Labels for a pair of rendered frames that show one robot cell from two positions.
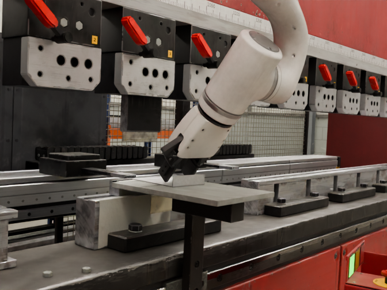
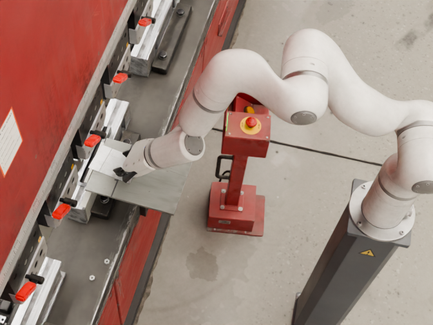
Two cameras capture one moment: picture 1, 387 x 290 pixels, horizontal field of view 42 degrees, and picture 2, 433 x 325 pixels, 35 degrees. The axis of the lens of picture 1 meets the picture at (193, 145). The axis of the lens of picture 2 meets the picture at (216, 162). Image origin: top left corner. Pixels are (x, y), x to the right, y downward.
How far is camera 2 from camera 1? 1.62 m
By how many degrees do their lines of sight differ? 62
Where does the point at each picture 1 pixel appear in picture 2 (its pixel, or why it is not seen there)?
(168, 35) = (98, 96)
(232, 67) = (175, 162)
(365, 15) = not seen: outside the picture
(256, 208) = (146, 73)
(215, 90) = (161, 164)
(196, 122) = (147, 170)
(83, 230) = (75, 216)
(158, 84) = (99, 127)
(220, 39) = (122, 39)
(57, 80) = not seen: hidden behind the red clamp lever
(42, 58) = not seen: hidden behind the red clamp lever
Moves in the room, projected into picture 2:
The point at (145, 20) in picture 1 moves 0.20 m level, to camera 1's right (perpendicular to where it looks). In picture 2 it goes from (88, 112) to (164, 88)
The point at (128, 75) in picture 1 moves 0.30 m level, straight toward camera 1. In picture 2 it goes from (87, 151) to (145, 245)
